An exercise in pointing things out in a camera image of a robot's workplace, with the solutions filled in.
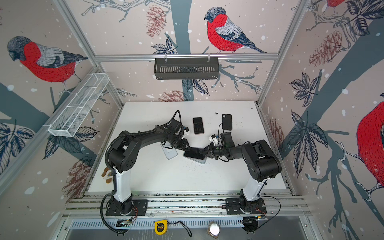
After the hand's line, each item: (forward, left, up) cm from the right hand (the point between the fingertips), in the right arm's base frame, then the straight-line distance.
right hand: (200, 154), depth 89 cm
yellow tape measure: (-36, +17, -1) cm, 40 cm away
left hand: (+4, +8, 0) cm, 9 cm away
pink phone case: (+24, +3, -3) cm, 24 cm away
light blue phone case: (-3, 0, -3) cm, 4 cm away
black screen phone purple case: (+2, +4, -2) cm, 5 cm away
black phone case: (+28, -19, -5) cm, 34 cm away
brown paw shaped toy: (-15, +52, +1) cm, 54 cm away
